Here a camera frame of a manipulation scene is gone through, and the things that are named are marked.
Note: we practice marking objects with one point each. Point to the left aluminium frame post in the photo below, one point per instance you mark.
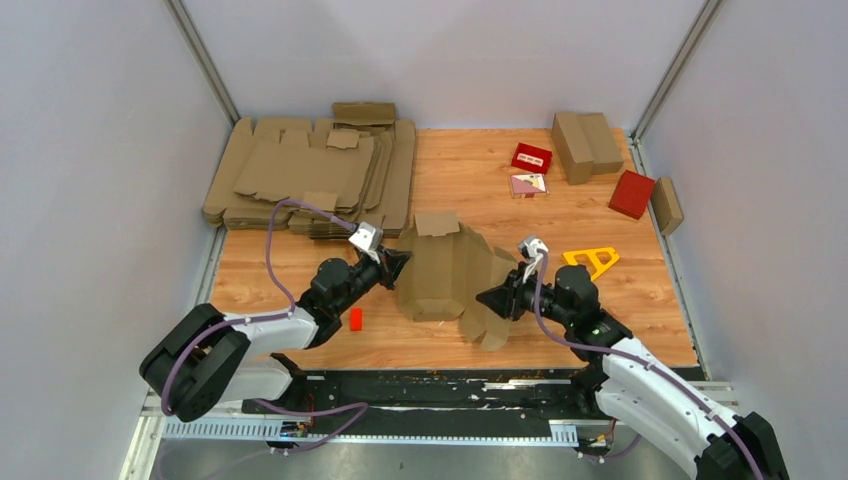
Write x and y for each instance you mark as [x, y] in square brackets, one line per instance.
[203, 58]

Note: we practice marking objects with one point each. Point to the right aluminium frame post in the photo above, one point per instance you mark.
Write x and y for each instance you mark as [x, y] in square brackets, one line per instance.
[697, 31]

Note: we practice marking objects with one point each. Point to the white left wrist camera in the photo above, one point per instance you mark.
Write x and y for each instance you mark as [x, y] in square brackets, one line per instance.
[367, 239]

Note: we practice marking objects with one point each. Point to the yellow plastic triangle frame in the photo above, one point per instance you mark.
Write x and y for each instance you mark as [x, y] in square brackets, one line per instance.
[597, 260]

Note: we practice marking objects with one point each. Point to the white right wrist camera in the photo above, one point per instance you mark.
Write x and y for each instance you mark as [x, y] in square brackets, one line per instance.
[534, 251]

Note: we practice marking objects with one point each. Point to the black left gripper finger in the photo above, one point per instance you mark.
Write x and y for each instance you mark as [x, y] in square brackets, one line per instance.
[394, 260]
[388, 279]

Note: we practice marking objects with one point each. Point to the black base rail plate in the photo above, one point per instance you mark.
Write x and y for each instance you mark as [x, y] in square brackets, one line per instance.
[492, 403]

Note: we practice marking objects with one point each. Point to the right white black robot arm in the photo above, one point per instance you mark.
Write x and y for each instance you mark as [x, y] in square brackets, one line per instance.
[623, 380]

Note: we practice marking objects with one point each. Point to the aluminium frame post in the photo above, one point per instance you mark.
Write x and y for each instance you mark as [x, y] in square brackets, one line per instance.
[203, 58]
[697, 31]

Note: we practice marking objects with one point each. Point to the tall brown cardboard box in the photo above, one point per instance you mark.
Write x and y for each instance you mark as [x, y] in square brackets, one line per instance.
[572, 148]

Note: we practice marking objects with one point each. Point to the flat brown cardboard box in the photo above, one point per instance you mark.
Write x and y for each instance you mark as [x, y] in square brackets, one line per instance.
[607, 158]

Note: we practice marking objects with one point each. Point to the closed red box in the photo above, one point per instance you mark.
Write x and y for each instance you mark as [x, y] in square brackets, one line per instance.
[632, 194]

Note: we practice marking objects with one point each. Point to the stack of flat cardboard sheets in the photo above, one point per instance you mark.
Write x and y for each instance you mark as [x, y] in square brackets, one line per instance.
[357, 164]

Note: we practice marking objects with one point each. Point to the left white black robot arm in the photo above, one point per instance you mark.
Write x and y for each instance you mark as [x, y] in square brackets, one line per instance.
[210, 357]

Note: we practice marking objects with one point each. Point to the small brown box at edge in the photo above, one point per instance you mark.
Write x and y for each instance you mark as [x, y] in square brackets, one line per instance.
[667, 210]

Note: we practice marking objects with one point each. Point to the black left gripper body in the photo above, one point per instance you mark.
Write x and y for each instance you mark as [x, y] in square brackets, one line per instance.
[365, 274]

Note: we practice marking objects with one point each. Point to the pink white small card box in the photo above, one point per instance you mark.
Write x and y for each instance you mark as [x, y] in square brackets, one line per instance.
[526, 186]

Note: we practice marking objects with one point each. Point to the red open box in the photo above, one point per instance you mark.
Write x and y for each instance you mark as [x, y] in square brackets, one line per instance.
[531, 158]

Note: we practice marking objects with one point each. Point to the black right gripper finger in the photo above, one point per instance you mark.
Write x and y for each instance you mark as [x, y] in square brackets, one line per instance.
[501, 294]
[502, 308]

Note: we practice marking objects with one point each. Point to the small red block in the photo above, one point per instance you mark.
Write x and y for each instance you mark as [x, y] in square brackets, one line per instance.
[356, 319]

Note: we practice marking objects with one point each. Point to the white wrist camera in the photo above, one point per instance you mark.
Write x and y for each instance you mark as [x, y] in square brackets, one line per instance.
[534, 251]
[367, 239]

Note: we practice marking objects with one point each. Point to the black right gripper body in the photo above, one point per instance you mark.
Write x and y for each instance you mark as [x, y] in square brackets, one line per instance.
[525, 291]

